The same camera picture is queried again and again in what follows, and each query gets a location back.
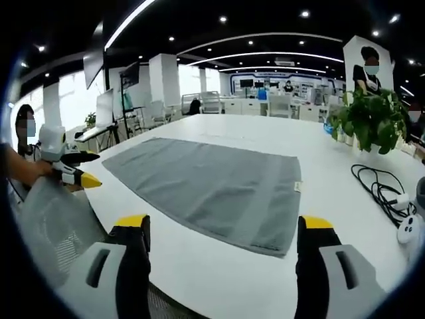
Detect green potted plant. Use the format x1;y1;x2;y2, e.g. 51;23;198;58
325;86;413;156

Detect black cable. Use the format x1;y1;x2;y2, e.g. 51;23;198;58
351;163;418;229

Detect dark round object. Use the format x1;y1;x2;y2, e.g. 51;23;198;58
416;175;425;207

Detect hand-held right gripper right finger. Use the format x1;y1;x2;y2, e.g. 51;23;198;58
294;215;390;319

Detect hanging black screen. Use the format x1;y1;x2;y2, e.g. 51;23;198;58
82;50;106;90

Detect person's left hand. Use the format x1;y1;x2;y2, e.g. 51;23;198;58
33;159;64;183

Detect white power plug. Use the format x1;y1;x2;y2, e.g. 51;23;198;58
394;193;413;209

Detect grey towel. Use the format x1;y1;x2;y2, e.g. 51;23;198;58
101;137;303;259

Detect grey mesh office chair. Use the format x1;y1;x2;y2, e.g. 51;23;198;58
18;174;112;293

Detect white handheld controller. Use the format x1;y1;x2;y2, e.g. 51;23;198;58
396;214;423;246

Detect white table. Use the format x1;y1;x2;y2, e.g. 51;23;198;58
54;112;425;319

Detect white board on stand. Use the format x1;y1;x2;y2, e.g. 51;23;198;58
95;88;114;130

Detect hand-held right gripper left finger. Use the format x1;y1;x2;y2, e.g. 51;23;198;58
63;214;152;319

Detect black tripod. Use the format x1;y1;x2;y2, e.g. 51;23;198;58
105;122;121;148

